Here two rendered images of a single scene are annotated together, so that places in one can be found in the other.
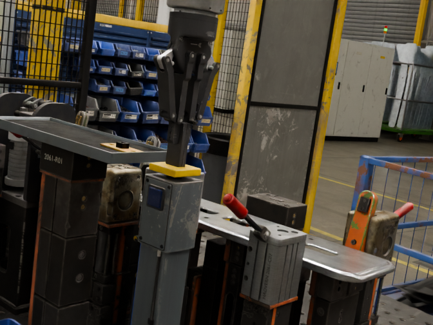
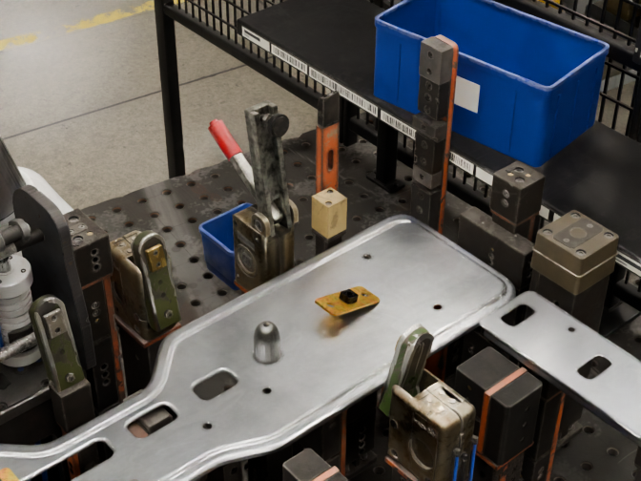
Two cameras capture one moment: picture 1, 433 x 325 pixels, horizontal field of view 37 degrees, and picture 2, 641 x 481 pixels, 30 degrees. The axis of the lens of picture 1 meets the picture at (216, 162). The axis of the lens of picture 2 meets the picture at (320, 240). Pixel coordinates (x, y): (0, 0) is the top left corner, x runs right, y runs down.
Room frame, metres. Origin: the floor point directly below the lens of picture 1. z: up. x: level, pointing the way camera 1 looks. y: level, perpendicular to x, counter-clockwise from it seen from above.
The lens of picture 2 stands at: (2.03, -0.53, 1.98)
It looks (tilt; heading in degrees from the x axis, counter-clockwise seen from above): 38 degrees down; 99
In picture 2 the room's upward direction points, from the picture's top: 1 degrees clockwise
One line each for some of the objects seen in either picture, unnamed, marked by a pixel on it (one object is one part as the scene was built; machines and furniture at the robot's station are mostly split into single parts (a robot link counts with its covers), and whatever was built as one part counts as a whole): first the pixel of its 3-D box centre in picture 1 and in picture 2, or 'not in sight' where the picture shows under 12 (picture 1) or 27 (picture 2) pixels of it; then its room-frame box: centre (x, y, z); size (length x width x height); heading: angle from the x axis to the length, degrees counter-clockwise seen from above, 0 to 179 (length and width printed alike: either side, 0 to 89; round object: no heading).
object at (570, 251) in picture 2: not in sight; (559, 337); (2.16, 0.71, 0.88); 0.08 x 0.08 x 0.36; 50
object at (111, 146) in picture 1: (122, 146); not in sight; (1.10, 0.16, 1.17); 0.08 x 0.04 x 0.01; 47
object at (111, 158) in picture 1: (76, 137); not in sight; (1.18, 0.26, 1.16); 0.37 x 0.14 x 0.02; 50
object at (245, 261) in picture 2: not in sight; (265, 316); (1.76, 0.69, 0.88); 0.07 x 0.06 x 0.35; 140
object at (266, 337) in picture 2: not in sight; (266, 344); (1.81, 0.48, 1.02); 0.03 x 0.03 x 0.07
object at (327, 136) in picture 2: not in sight; (325, 248); (1.83, 0.76, 0.95); 0.03 x 0.01 x 0.50; 50
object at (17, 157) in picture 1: (27, 200); (8, 386); (1.50, 0.43, 0.94); 0.18 x 0.13 x 0.49; 50
